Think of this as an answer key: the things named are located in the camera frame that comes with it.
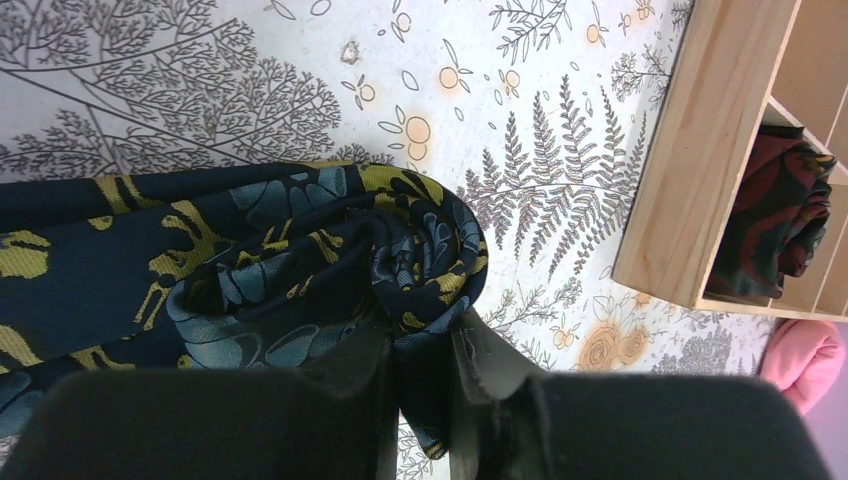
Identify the floral table mat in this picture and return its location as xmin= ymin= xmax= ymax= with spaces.
xmin=0 ymin=0 xmax=783 ymax=480

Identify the blue floral necktie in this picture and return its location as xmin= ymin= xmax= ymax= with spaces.
xmin=1 ymin=163 xmax=488 ymax=459

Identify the wooden compartment tray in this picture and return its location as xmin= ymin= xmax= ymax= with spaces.
xmin=612 ymin=1 xmax=847 ymax=322

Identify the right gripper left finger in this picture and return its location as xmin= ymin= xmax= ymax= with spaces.
xmin=1 ymin=324 xmax=398 ymax=479

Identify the dark rolled necktie in tray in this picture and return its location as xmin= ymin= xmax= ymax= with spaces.
xmin=706 ymin=125 xmax=837 ymax=299

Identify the pink folded cloth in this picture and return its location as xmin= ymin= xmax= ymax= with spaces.
xmin=759 ymin=319 xmax=847 ymax=416

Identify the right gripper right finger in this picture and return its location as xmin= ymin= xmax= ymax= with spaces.
xmin=449 ymin=313 xmax=830 ymax=479

